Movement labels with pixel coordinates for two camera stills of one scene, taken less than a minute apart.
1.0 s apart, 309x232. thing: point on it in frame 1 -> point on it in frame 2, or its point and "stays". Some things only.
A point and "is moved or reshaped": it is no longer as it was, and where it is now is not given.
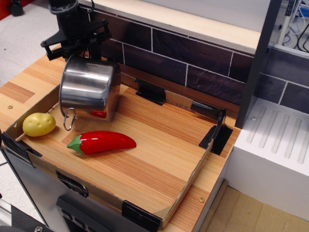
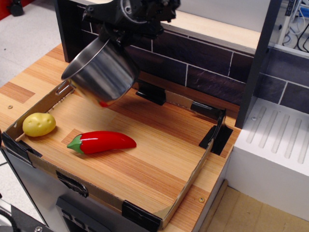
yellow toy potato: (38, 124) stays
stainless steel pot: (88, 88) is moved or reshaped
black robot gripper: (77, 36) -> (129, 21)
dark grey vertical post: (264, 43) stays
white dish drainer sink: (270, 159) stays
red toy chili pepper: (96, 141) stays
